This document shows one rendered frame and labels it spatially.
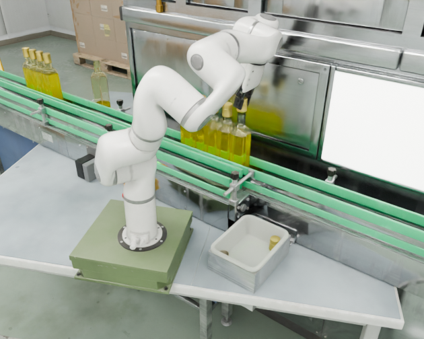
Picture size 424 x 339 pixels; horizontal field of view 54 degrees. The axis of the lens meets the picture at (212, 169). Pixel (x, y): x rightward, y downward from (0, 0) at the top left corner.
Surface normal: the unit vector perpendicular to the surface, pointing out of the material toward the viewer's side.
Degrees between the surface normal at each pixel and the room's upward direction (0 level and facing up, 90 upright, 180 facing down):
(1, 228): 0
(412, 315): 90
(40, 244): 0
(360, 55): 90
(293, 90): 90
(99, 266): 90
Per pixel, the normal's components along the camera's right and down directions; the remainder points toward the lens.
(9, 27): 0.80, 0.31
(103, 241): 0.03, -0.86
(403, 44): -0.60, 0.41
